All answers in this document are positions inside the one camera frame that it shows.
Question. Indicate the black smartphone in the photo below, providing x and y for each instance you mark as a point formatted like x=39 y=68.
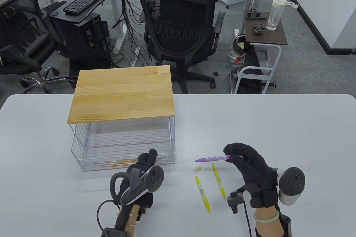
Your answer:
x=253 y=14

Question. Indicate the brown-topped white side table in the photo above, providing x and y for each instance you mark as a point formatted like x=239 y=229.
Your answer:
x=275 y=37

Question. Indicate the purple double-ended highlighter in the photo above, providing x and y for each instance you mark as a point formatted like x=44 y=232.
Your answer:
x=211 y=158

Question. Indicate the person's left forearm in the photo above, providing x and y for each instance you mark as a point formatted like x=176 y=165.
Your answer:
x=132 y=220

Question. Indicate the black bag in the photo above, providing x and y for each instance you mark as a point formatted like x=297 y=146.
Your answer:
x=250 y=59

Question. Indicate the clear water bottle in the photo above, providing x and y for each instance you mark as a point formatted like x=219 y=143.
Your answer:
x=274 y=14

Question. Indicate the person's left hand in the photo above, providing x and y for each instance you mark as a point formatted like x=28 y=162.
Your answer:
x=144 y=162

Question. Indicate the white bangle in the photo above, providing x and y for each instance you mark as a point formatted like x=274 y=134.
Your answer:
x=267 y=221

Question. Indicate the black mesh office chair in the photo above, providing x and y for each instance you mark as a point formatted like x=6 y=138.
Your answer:
x=178 y=25
x=19 y=25

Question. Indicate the person's right hand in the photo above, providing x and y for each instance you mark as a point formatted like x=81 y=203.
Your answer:
x=253 y=170

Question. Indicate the orange double-ended highlighter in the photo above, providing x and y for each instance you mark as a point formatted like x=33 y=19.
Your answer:
x=122 y=162

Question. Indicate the small black object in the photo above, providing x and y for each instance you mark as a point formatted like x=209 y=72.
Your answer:
x=259 y=29

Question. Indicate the yellow highlighter cap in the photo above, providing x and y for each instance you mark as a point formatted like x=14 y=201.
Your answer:
x=197 y=168

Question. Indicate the black computer tower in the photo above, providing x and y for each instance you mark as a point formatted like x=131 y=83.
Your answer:
x=83 y=42

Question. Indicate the yellow double-ended highlighter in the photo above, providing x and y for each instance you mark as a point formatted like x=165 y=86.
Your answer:
x=219 y=180
x=202 y=193

